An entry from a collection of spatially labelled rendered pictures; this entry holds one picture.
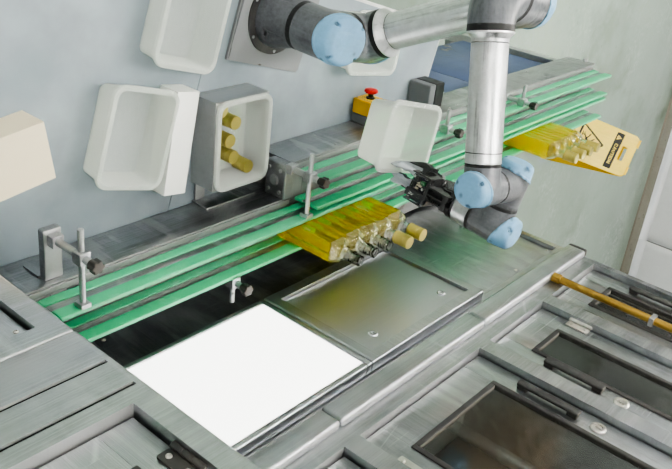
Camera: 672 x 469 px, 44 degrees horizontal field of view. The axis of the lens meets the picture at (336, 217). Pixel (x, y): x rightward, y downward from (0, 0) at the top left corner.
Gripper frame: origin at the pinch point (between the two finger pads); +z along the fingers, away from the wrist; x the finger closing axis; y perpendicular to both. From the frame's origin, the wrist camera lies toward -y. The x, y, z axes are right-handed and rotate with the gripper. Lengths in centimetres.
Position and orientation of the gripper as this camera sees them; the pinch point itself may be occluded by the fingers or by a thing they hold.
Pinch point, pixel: (396, 167)
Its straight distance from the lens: 200.5
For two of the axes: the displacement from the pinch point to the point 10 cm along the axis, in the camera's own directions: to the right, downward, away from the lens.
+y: -6.0, 0.6, -7.9
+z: -7.2, -4.6, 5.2
